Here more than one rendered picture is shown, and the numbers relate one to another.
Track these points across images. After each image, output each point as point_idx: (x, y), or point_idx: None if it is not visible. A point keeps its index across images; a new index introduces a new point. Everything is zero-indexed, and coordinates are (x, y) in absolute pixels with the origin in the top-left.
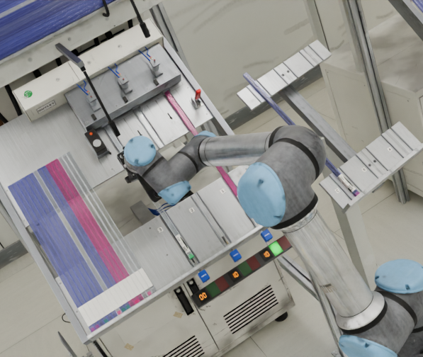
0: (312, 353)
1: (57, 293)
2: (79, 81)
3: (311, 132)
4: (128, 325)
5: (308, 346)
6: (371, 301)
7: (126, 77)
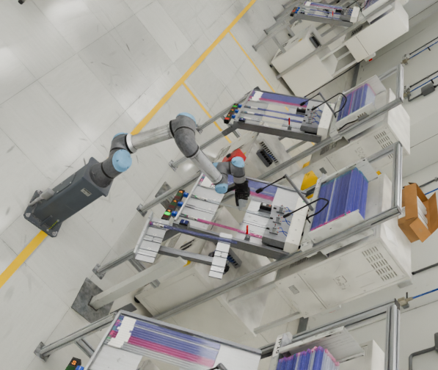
0: (114, 272)
1: None
2: (293, 213)
3: (186, 136)
4: None
5: (117, 277)
6: (130, 138)
7: (278, 217)
